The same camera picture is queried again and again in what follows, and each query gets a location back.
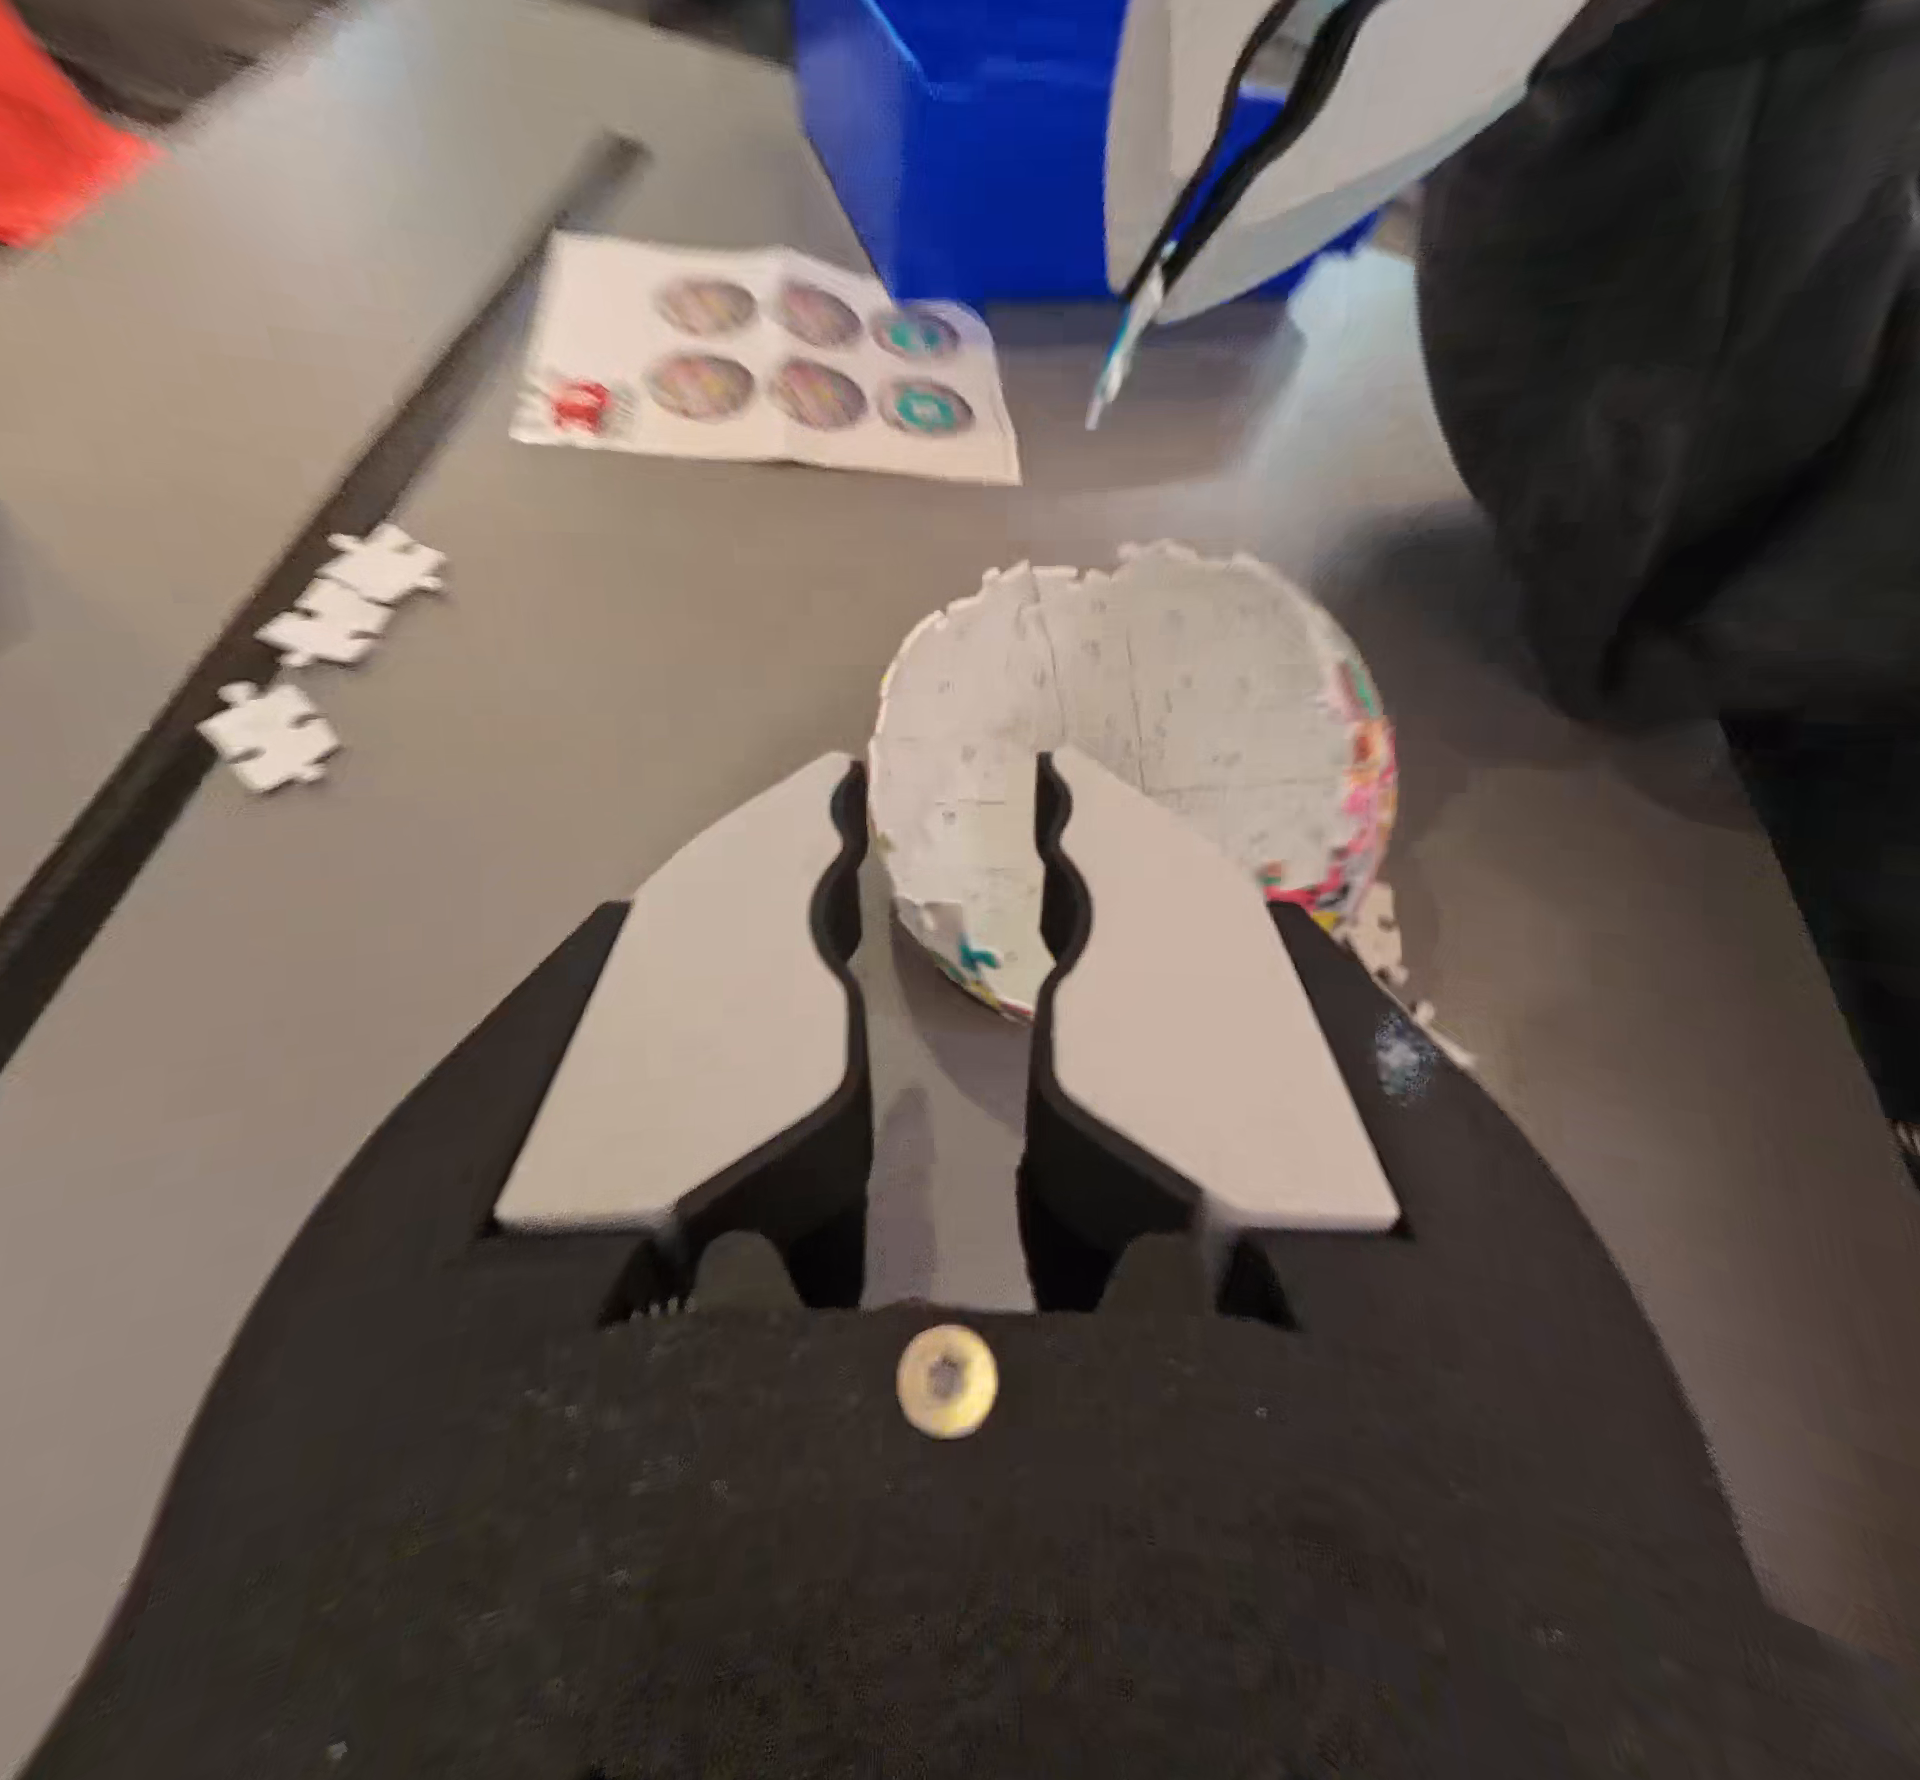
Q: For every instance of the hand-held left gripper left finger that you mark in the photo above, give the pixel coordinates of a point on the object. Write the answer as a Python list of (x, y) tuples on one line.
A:
[(692, 1060)]

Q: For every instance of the row of white puzzle pieces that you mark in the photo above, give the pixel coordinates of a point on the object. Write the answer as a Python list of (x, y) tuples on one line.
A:
[(1396, 956)]

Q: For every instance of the colourful puzzle ball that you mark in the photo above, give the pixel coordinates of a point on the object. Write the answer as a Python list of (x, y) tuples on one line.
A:
[(1172, 702)]

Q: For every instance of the single white puzzle piece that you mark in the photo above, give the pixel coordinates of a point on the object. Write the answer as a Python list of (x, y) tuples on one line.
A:
[(1122, 347), (271, 737), (384, 561)]

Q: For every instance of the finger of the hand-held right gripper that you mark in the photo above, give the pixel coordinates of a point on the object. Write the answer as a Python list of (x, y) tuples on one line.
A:
[(1201, 42), (1472, 42)]

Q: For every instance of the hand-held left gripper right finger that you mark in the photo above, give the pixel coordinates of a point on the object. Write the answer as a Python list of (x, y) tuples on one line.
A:
[(1212, 1060)]

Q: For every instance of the white puzzle leaflet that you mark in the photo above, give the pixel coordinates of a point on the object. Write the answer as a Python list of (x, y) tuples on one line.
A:
[(752, 431)]

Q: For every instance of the blue plastic bin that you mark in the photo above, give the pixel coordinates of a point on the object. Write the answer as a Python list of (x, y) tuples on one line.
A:
[(960, 100)]

